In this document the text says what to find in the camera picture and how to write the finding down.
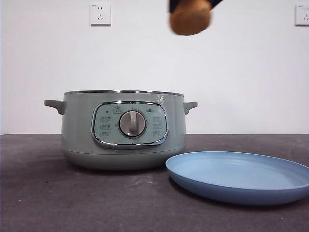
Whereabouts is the brown potato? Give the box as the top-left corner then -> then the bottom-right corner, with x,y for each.
169,0 -> 213,36

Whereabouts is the pale green electric steamer pot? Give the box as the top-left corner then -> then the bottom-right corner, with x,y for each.
44,89 -> 198,172

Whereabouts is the blue round plate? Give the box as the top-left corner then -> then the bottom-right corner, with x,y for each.
165,151 -> 309,206

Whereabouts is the white wall socket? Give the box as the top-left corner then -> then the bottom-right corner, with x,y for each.
90,3 -> 112,27
295,3 -> 309,26

